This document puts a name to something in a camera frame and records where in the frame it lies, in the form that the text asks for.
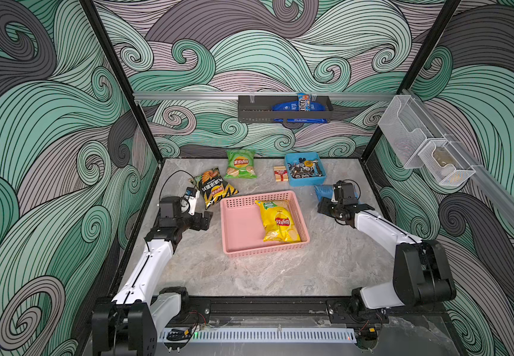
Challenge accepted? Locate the blue chips bag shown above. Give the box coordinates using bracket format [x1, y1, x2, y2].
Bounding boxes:
[314, 185, 336, 205]

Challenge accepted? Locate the black yellow chips bag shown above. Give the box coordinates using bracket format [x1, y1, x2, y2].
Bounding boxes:
[190, 168, 239, 209]

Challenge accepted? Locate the pink plastic basket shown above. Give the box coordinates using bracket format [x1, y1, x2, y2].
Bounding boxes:
[220, 190, 310, 258]

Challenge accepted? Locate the green chips bag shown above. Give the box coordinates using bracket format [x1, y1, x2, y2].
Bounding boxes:
[225, 149, 258, 179]

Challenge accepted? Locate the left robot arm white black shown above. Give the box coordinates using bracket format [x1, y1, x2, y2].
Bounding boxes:
[92, 196, 213, 355]

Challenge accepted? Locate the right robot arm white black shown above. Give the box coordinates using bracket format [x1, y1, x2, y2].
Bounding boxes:
[314, 179, 456, 310]

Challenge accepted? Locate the blue tray of chess pieces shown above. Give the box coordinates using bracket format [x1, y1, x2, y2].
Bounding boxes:
[284, 152, 327, 187]

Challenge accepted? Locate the red playing card box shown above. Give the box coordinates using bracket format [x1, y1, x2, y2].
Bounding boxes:
[273, 166, 289, 182]

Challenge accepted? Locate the blue packet on shelf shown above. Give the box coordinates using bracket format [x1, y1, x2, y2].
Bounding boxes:
[272, 101, 328, 123]

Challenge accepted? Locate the small snack packet on shelf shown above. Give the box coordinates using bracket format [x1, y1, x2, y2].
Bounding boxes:
[298, 93, 311, 111]

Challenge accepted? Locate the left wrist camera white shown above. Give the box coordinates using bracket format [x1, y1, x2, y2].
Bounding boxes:
[181, 187, 200, 216]

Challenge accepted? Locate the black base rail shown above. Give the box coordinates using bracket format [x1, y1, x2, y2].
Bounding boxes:
[91, 295, 445, 317]

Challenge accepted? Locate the large clear wall bin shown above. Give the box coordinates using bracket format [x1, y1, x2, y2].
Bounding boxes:
[378, 95, 430, 169]

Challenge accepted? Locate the black wall shelf basket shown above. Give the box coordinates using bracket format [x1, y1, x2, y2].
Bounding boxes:
[238, 95, 334, 124]

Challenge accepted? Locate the white slotted cable duct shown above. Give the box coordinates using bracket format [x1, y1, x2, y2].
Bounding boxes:
[158, 328, 358, 344]

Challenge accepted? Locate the small clear wall bin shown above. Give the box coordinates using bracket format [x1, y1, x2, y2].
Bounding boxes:
[418, 138, 476, 187]

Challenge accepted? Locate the aluminium wall rail back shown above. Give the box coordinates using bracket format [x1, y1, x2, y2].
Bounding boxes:
[133, 90, 396, 102]

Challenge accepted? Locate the aluminium wall rail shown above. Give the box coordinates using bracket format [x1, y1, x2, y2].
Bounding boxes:
[133, 90, 396, 102]
[402, 89, 514, 229]

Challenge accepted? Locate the aluminium wall rail right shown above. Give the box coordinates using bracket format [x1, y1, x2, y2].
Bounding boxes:
[402, 89, 514, 229]

